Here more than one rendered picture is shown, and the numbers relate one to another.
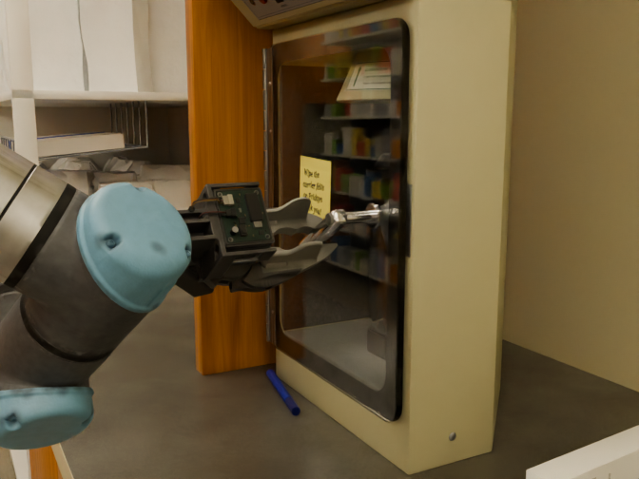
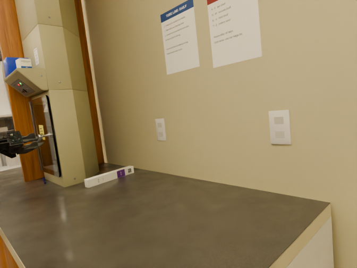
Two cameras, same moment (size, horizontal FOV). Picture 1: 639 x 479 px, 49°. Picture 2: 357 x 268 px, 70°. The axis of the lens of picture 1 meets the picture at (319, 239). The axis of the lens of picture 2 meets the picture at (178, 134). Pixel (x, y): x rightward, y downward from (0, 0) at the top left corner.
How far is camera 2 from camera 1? 74 cm
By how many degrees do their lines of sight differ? 15
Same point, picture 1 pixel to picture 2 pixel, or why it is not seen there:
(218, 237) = (9, 142)
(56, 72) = not seen: outside the picture
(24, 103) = not seen: outside the picture
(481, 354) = (79, 160)
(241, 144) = (28, 124)
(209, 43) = (15, 101)
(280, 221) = (28, 139)
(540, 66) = (105, 98)
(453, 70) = (60, 103)
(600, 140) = (117, 113)
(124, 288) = not seen: outside the picture
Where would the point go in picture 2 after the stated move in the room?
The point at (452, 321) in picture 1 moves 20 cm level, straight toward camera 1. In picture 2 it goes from (69, 154) to (52, 162)
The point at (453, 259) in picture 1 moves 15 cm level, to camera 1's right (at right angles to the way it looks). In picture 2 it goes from (67, 141) to (99, 137)
